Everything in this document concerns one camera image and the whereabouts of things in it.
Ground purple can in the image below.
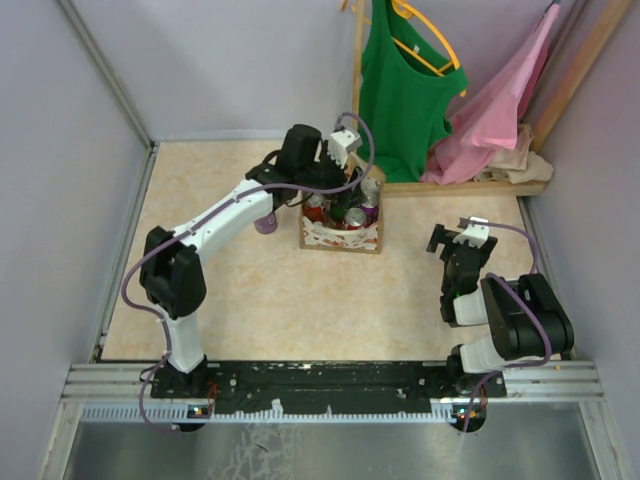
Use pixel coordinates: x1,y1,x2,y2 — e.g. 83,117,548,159
254,212,278,235
358,193,380,226

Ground red can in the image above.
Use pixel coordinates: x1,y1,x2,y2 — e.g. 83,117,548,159
302,194,325,224
342,207,369,230

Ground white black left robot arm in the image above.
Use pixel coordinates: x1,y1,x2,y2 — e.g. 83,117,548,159
139,124,362,396

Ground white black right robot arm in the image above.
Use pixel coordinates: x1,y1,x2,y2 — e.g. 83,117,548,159
426,217,575,396

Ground patterned canvas tote bag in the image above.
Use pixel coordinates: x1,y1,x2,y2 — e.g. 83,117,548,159
299,166,386,254

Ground green glass bottle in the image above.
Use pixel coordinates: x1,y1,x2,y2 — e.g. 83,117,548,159
329,199,349,229

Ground beige cloth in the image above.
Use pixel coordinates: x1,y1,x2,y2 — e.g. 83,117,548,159
473,124,554,184

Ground pink shirt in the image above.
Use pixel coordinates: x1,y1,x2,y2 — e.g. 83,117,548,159
421,1,560,185

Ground green tank top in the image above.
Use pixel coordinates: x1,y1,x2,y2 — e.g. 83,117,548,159
359,1,468,183

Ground yellow clothes hanger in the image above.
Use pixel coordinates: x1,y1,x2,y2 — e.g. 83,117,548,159
341,0,468,98

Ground wooden clothes rack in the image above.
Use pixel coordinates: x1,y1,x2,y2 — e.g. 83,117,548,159
343,0,635,198

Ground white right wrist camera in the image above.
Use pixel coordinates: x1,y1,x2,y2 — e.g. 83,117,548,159
453,216,490,248

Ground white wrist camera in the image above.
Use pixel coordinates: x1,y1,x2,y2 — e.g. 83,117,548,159
453,216,490,248
327,128,362,169

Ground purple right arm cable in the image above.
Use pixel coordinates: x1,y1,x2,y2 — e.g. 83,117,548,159
459,222,553,434

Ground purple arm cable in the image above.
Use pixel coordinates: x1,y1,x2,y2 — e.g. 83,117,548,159
459,222,553,434
121,112,376,434

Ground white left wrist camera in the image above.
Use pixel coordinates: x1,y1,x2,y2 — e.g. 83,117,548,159
327,128,362,169

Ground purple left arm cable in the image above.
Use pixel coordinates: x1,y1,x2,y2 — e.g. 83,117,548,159
121,112,376,434

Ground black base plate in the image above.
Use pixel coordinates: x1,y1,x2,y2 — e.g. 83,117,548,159
149,359,508,416

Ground aluminium rail frame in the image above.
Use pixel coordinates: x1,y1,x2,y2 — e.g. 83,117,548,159
38,0,621,480

